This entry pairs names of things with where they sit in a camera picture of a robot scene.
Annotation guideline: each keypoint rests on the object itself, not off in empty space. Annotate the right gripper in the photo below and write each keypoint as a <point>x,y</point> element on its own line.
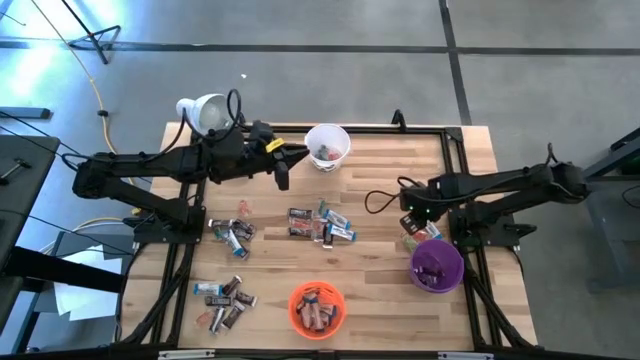
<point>420,197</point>

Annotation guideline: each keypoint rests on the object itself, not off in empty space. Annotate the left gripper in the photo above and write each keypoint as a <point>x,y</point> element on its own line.
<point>240,155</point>

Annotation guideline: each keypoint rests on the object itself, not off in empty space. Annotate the green clear candy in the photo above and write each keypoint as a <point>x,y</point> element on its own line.
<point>321,207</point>
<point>410,244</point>
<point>323,151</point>
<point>220,234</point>

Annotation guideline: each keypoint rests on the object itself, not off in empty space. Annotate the red clear candy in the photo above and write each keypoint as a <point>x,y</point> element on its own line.
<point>318,228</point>
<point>243,207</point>
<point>203,318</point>
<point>335,155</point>
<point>300,222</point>
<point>421,235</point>

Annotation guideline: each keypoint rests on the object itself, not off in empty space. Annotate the purple plastic basket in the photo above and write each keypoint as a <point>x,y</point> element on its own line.
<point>452,272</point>

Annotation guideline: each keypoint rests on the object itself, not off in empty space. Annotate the white plastic bucket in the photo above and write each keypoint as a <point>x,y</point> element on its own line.
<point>340,137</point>

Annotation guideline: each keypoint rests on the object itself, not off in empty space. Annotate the blue white candy bar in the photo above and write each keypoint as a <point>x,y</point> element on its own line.
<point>341,233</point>
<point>318,317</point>
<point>306,315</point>
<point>330,312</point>
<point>236,245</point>
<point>311,299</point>
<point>337,219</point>
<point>434,231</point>
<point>207,289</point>

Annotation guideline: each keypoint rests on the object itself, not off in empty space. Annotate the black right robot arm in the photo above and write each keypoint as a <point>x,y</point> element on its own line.
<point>500,182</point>

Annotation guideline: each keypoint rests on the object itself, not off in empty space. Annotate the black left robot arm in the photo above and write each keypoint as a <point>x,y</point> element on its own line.
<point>150,162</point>

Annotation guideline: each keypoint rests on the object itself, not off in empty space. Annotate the silver dark candy bar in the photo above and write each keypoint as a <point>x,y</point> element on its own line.
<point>219,223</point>
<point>217,320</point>

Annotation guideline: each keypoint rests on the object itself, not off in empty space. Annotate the yellow tag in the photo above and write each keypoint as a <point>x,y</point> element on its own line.
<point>274,145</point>

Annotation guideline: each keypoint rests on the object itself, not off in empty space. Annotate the black table clamp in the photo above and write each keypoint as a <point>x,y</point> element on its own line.
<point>244,121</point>
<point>398,119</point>

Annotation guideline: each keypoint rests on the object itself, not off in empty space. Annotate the white desk lamp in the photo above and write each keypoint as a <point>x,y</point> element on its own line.
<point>200,110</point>

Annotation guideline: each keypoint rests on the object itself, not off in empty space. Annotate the orange plastic basket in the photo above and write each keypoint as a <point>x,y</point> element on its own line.
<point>300,327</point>

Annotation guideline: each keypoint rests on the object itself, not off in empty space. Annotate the black metal desk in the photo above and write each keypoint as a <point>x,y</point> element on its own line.
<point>607,165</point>

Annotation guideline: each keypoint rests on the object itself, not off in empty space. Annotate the dark grey panel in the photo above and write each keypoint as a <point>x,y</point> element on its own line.
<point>75,242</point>

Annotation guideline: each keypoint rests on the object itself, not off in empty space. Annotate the black tripod stand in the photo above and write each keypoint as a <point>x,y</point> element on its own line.
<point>89,38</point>

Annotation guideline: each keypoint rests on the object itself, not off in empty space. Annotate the white paper sheets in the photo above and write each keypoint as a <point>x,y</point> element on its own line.
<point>85,305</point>

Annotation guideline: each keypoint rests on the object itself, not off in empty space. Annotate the black metal beam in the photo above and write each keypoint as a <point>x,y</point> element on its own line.
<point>60,272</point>

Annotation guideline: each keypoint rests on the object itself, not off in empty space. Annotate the black side table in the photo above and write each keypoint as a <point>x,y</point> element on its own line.
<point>25,200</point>

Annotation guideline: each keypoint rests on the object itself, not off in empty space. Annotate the black flat bar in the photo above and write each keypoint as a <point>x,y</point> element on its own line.
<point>25,113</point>

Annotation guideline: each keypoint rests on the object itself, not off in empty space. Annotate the black hand tool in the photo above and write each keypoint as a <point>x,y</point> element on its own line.
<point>15,170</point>

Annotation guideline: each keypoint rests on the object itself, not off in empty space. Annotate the silver metal bracket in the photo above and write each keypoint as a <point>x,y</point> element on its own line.
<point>465,356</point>
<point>185,354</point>

